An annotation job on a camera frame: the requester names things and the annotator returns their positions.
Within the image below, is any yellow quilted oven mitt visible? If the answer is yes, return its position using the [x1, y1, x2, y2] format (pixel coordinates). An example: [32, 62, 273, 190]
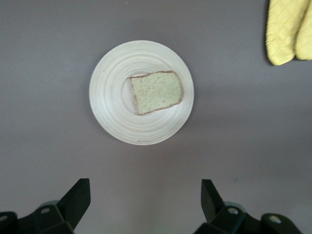
[264, 0, 308, 66]
[294, 0, 312, 61]

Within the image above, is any round light wooden plate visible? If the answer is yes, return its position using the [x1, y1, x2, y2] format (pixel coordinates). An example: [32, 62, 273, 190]
[89, 40, 195, 146]

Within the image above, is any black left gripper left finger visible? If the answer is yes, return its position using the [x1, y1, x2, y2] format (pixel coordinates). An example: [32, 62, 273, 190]
[0, 178, 92, 234]

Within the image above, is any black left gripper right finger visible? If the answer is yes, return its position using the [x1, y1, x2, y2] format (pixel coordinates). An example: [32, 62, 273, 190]
[194, 179, 302, 234]

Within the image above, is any brown bread toast slice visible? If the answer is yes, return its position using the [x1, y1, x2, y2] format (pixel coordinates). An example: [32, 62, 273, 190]
[129, 70, 184, 116]

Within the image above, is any brown table cover sheet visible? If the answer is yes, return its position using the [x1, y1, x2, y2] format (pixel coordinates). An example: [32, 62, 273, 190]
[0, 0, 312, 234]

